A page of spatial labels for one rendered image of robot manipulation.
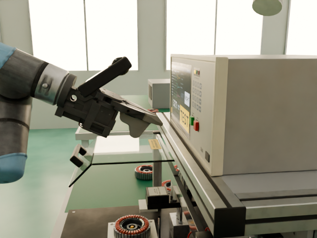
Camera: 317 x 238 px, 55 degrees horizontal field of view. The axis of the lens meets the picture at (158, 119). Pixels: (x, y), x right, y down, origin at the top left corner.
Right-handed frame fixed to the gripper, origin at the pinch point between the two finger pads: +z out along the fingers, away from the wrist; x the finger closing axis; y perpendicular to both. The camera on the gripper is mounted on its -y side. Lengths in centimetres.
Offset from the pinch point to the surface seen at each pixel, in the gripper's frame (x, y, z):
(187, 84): -6.6, -9.0, 4.1
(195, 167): 10.0, 4.2, 8.2
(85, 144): -157, 64, -9
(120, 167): -84, 44, 10
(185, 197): 7.4, 11.3, 10.3
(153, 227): -23.7, 36.3, 18.2
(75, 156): -14.7, 20.0, -12.8
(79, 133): -153, 56, -16
